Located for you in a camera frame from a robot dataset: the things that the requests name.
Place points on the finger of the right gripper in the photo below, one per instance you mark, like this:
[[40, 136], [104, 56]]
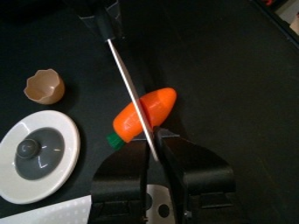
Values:
[[88, 20], [116, 17]]

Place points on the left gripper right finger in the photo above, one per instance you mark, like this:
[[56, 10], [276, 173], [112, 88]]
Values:
[[198, 175]]

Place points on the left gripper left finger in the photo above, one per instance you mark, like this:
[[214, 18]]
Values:
[[120, 180]]

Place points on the white toy knife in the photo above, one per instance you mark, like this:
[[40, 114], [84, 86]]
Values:
[[129, 87]]

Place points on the orange toy carrot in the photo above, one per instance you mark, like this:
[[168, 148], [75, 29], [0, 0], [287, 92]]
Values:
[[155, 108]]

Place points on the white plate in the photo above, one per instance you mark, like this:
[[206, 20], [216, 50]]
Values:
[[65, 169]]

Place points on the grey lid with knob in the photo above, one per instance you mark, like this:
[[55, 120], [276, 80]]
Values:
[[43, 157]]

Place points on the brown eggshell cup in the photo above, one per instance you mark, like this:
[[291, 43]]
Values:
[[44, 87]]

